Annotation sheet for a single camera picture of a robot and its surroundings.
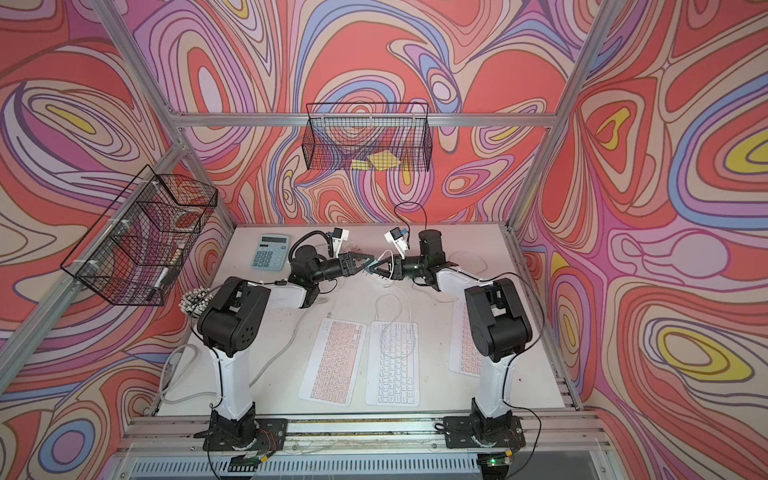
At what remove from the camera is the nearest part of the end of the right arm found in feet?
2.50

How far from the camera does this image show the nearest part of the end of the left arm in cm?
77

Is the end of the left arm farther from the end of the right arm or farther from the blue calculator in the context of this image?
the blue calculator
